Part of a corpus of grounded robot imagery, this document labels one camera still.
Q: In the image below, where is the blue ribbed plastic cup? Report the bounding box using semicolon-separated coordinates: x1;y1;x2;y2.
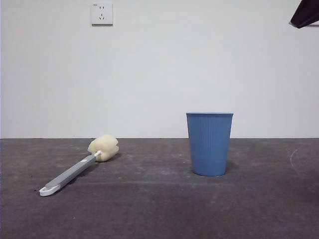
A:
185;112;234;177

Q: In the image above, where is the grey-handled sponge cup brush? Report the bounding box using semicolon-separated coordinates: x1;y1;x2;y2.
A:
39;134;120;198

